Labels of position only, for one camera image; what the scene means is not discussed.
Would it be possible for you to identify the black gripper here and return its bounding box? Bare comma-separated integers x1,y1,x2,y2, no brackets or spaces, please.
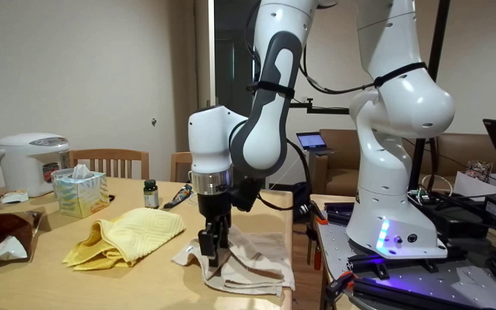
198,194,231,268

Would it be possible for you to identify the white towel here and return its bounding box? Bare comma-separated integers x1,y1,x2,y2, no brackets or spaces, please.
172,228,296,297

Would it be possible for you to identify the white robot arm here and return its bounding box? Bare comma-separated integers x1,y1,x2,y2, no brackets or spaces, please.
188,0,455,266

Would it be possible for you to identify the wooden chair near towel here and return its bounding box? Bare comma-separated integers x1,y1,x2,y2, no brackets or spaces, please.
171,152,191,183

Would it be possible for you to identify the yellow towel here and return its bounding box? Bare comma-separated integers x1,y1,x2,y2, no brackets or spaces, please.
64,209,186,273

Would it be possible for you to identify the patterned tissue box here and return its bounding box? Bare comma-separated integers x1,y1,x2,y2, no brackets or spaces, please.
52,164,110,219

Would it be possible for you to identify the brown snack bags pile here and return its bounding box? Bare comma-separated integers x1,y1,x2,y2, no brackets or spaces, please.
0,211,43,257

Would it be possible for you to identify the white electric water boiler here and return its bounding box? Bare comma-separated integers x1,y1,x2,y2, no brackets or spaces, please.
0,133,69,197

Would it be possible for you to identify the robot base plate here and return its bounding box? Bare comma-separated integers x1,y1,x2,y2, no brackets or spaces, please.
317,202,496,310

